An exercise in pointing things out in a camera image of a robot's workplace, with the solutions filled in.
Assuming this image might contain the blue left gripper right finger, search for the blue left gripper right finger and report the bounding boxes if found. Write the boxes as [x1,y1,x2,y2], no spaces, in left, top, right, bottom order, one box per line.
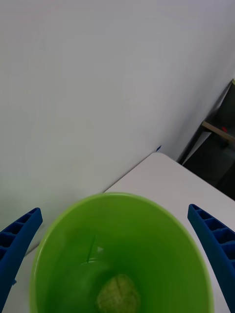
[187,203,235,313]

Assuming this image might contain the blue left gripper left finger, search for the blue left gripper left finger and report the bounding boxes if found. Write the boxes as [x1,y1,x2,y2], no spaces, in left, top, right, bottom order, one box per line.
[0,207,44,313]

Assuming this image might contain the yellow ball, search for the yellow ball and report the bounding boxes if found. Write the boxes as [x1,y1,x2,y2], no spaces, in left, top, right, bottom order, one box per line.
[96,273,141,313]

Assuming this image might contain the green plastic bin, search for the green plastic bin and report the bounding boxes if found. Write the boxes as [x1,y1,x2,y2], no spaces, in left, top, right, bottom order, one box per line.
[29,192,215,313]

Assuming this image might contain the dark shelf rack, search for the dark shelf rack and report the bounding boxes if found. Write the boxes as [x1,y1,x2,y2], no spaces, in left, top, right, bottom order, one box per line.
[180,78,235,200]

